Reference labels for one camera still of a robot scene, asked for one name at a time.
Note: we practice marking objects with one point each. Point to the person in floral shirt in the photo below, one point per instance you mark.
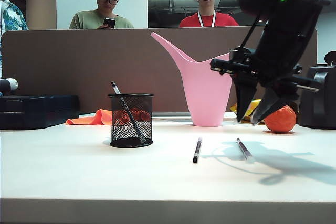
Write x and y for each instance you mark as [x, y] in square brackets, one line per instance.
[13, 19]

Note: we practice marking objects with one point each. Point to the orange round fruit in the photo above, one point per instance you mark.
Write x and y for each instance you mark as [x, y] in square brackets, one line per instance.
[281, 121]

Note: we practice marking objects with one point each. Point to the black mesh pen holder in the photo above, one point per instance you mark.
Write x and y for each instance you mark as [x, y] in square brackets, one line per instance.
[131, 132]

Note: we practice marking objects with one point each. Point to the white grey cylindrical tool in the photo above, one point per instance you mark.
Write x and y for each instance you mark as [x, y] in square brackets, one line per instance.
[8, 85]

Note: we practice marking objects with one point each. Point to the orange cloth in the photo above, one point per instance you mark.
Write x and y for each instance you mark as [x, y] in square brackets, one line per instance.
[99, 119]

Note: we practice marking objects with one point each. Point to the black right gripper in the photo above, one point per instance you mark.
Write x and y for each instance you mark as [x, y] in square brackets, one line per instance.
[286, 37]

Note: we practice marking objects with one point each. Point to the black smartphone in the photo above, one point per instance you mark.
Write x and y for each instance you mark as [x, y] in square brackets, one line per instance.
[109, 22]

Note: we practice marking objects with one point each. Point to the yellow snack bag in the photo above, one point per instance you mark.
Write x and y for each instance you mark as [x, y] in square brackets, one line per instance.
[250, 104]

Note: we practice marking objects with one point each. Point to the brown desk partition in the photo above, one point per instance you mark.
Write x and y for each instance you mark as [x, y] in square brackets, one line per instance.
[78, 64]

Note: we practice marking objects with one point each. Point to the person in green shirt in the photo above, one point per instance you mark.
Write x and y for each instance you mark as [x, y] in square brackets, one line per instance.
[89, 19]

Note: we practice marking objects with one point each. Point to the dark blue plastic case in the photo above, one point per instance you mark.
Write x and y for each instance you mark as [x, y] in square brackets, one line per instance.
[36, 111]

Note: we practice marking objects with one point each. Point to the pink plastic watering can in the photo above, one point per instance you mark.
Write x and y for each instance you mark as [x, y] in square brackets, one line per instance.
[199, 90]

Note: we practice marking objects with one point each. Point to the clear capped pen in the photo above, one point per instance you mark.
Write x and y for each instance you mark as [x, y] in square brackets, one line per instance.
[242, 149]
[116, 89]

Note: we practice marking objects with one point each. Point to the black capped pen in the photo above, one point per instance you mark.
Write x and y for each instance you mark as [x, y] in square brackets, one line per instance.
[197, 150]

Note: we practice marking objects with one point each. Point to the black kettle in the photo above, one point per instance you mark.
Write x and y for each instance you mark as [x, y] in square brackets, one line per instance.
[323, 108]

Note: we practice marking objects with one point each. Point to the person in red shirt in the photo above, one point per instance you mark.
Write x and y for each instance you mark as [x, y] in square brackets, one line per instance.
[207, 20]

